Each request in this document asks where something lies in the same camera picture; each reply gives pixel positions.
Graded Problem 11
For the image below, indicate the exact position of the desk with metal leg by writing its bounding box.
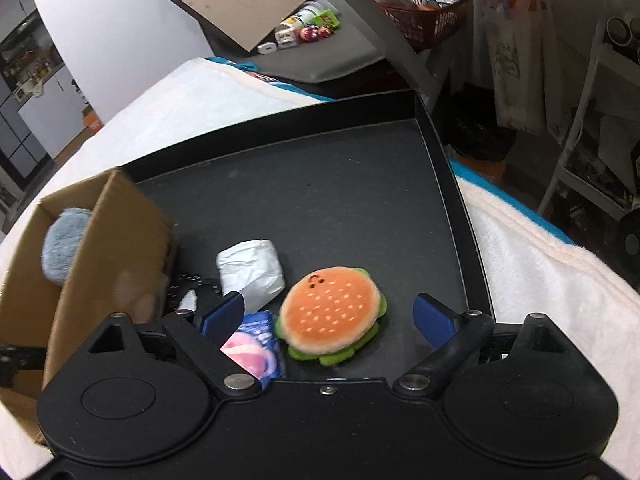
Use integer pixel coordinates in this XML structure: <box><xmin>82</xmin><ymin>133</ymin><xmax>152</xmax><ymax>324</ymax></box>
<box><xmin>303</xmin><ymin>0</ymin><xmax>437</xmax><ymax>112</ymax></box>

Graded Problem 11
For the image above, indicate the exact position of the black lace trimmed pad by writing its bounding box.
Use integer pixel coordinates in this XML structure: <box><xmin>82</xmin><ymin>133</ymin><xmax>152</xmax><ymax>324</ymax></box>
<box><xmin>166</xmin><ymin>273</ymin><xmax>223</xmax><ymax>317</ymax></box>

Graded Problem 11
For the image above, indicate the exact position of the brown cardboard box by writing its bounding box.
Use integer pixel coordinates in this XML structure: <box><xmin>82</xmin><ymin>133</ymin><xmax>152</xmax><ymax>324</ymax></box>
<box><xmin>0</xmin><ymin>168</ymin><xmax>177</xmax><ymax>447</ymax></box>

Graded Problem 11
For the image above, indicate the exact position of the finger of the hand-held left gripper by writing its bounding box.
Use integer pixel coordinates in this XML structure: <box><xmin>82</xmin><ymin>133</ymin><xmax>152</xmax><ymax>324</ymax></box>
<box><xmin>0</xmin><ymin>342</ymin><xmax>49</xmax><ymax>389</ymax></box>

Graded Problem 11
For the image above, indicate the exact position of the silver-white soft pack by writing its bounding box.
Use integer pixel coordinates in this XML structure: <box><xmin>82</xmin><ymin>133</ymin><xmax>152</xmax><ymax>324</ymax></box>
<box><xmin>216</xmin><ymin>238</ymin><xmax>287</xmax><ymax>314</ymax></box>

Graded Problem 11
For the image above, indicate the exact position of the blue-grey fluffy plush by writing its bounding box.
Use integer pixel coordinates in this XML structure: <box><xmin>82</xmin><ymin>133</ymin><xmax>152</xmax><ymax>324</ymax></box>
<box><xmin>41</xmin><ymin>207</ymin><xmax>94</xmax><ymax>287</ymax></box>

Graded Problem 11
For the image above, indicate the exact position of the black tray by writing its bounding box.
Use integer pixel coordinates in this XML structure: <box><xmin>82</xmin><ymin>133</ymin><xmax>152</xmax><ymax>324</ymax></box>
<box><xmin>118</xmin><ymin>89</ymin><xmax>496</xmax><ymax>381</ymax></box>

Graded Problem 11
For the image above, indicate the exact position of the green snack packet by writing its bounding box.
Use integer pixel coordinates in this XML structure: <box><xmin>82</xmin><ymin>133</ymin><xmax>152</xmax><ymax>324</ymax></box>
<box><xmin>314</xmin><ymin>7</ymin><xmax>342</xmax><ymax>30</ymax></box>

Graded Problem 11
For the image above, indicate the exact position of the black floor fan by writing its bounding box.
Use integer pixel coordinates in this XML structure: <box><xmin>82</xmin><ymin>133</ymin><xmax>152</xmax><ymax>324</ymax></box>
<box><xmin>614</xmin><ymin>209</ymin><xmax>640</xmax><ymax>282</ymax></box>

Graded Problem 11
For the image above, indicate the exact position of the white tote bag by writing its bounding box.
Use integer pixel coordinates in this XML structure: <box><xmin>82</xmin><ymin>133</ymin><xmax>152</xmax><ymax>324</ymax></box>
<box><xmin>481</xmin><ymin>0</ymin><xmax>553</xmax><ymax>136</ymax></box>

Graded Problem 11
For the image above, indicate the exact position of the white shelf rack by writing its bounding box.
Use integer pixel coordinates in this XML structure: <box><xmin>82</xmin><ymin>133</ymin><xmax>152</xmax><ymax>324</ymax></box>
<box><xmin>537</xmin><ymin>14</ymin><xmax>640</xmax><ymax>222</ymax></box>

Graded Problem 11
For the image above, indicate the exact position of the hamburger plush toy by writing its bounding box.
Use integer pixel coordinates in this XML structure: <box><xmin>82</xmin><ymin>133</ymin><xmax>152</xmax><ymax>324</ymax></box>
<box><xmin>274</xmin><ymin>266</ymin><xmax>388</xmax><ymax>367</ymax></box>

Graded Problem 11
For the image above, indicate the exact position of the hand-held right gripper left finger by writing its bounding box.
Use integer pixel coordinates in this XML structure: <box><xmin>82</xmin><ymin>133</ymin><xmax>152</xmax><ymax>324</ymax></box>
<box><xmin>89</xmin><ymin>290</ymin><xmax>257</xmax><ymax>400</ymax></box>

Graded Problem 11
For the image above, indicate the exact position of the black bag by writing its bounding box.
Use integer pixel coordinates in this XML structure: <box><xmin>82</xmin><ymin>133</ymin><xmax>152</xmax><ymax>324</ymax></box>
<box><xmin>444</xmin><ymin>84</ymin><xmax>517</xmax><ymax>162</ymax></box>

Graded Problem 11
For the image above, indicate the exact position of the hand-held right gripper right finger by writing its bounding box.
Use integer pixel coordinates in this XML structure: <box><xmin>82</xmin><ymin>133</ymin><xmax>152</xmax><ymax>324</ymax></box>
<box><xmin>393</xmin><ymin>293</ymin><xmax>577</xmax><ymax>398</ymax></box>

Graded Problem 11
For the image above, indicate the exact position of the dark storage cabinet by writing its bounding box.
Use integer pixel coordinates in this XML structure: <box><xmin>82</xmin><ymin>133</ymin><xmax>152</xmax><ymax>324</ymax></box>
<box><xmin>0</xmin><ymin>8</ymin><xmax>67</xmax><ymax>182</ymax></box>

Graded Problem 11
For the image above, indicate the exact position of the red plastic basket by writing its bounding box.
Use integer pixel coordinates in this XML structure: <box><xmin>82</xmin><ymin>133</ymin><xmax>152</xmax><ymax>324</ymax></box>
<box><xmin>376</xmin><ymin>0</ymin><xmax>477</xmax><ymax>54</ymax></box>

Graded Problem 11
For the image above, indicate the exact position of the blue and pink tissue pack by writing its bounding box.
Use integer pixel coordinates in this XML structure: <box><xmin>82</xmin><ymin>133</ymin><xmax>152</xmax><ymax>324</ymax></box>
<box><xmin>220</xmin><ymin>310</ymin><xmax>287</xmax><ymax>391</ymax></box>

